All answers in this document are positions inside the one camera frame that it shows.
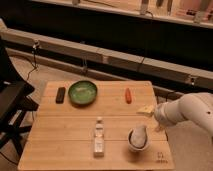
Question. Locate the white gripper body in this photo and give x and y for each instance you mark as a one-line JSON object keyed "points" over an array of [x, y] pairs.
{"points": [[146, 110]]}

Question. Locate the black rectangular block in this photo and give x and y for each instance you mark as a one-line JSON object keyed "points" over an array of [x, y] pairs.
{"points": [[60, 95]]}

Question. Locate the black chair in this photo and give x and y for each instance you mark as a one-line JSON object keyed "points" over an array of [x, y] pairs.
{"points": [[14, 102]]}

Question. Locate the ceramic cup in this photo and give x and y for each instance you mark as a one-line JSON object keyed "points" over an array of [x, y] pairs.
{"points": [[132, 148]]}

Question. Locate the green bowl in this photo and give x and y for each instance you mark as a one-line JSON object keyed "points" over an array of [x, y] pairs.
{"points": [[82, 92]]}

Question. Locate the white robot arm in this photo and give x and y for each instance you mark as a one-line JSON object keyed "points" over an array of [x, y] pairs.
{"points": [[196, 107]]}

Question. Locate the clear plastic bottle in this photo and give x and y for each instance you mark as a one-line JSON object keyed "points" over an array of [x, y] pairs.
{"points": [[98, 150]]}

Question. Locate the grey wall rail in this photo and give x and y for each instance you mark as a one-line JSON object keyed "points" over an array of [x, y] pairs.
{"points": [[162, 74]]}

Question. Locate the wooden table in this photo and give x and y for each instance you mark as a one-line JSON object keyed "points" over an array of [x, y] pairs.
{"points": [[107, 135]]}

